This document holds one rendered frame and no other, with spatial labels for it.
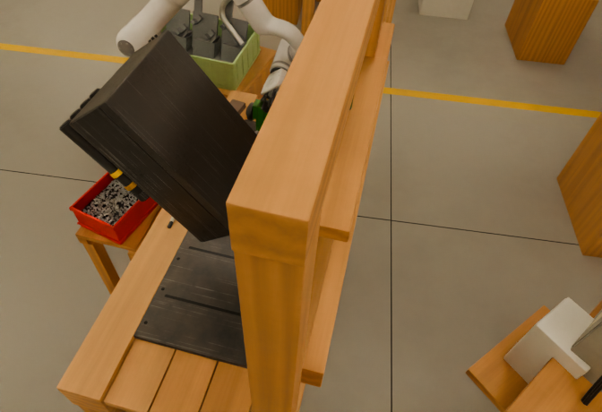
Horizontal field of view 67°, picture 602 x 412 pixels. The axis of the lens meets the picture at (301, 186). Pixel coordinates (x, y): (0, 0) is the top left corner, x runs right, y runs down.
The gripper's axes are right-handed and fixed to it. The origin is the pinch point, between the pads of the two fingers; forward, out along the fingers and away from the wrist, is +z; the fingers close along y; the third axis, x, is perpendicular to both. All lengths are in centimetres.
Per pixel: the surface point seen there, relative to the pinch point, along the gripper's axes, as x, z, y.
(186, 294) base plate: 3, 72, -17
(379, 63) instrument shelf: 3.5, 0.4, 49.4
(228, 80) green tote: 8, -48, -65
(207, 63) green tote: -5, -50, -68
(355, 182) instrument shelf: -5, 49, 59
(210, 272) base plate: 9, 62, -16
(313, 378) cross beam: 9, 90, 45
